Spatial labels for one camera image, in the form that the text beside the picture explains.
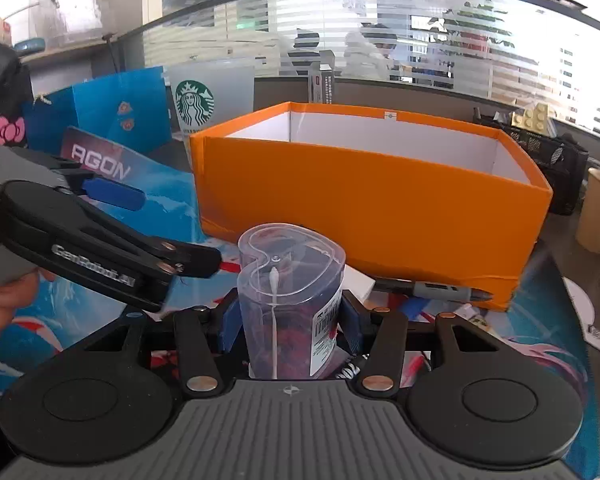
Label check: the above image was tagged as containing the clear plastic swab container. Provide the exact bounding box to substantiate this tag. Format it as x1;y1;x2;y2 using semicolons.
237;221;347;380

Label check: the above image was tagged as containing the black bag with pink bow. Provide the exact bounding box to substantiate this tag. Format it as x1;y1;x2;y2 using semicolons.
0;35;36;152

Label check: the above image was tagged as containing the white round coaster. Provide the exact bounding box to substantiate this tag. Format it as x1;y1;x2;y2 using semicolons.
562;277;600;356

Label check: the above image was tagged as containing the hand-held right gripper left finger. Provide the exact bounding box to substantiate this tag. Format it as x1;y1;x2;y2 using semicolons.
85;292;243;395

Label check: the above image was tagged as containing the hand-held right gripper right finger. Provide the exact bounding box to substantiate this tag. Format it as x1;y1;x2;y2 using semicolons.
337;291;493;395

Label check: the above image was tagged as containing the black mesh basket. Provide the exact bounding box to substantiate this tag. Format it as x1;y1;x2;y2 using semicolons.
472;110;590;216

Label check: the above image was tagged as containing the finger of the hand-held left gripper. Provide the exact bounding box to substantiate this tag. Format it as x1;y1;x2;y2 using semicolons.
87;210;224;281
50;157;147;212

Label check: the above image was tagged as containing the blue paper bag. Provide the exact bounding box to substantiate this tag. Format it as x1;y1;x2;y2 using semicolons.
22;66;173;157

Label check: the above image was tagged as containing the small white box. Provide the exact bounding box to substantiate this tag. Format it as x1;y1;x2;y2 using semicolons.
344;265;377;306

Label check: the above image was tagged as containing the clear plastic storage box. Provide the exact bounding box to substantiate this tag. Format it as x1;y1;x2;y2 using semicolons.
39;0;106;47

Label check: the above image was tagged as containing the green plant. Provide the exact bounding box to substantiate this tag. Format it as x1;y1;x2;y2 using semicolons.
450;0;517;61

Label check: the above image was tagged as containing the frosted cup with green logo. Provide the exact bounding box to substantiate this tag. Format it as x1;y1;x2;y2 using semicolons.
167;57;256;141

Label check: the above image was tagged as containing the grey pen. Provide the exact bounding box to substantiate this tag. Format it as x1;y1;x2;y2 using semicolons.
372;279;496;306

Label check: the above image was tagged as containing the tall narrow grey box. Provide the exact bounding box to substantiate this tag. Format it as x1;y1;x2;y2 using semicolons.
307;62;336;106

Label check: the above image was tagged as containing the person's left hand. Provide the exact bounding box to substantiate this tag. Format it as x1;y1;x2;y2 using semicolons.
0;269;42;346

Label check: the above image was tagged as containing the red printed card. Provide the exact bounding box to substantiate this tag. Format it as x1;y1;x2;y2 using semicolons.
60;126;148;186

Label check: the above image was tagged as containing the beige paper cup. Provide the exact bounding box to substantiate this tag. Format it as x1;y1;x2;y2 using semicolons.
575;167;600;255

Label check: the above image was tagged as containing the yellow building block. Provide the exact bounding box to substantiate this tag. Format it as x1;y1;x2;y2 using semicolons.
511;101;558;136

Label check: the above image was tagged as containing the orange cardboard box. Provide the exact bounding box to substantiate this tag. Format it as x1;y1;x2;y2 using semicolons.
189;101;553;312

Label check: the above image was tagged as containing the printed desk mat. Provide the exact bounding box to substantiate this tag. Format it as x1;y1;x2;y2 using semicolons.
0;160;600;480

